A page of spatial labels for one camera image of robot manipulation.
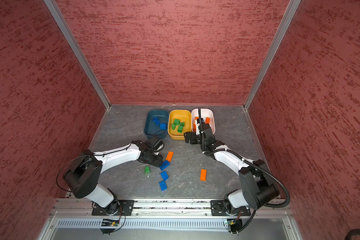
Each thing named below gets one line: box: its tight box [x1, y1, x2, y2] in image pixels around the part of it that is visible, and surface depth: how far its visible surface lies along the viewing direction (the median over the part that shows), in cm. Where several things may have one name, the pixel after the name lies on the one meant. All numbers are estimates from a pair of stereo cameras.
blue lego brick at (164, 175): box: [160, 171, 169, 181], surface depth 86 cm
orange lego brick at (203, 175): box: [199, 168, 207, 182], surface depth 87 cm
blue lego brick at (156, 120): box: [152, 116, 160, 126], surface depth 108 cm
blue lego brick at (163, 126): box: [160, 123, 167, 130], surface depth 106 cm
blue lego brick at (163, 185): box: [158, 180, 168, 191], surface depth 82 cm
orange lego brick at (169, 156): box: [165, 151, 174, 162], surface depth 94 cm
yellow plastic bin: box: [167, 109, 192, 140], surface depth 109 cm
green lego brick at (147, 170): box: [144, 166, 151, 175], surface depth 87 cm
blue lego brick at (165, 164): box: [159, 160, 171, 171], surface depth 89 cm
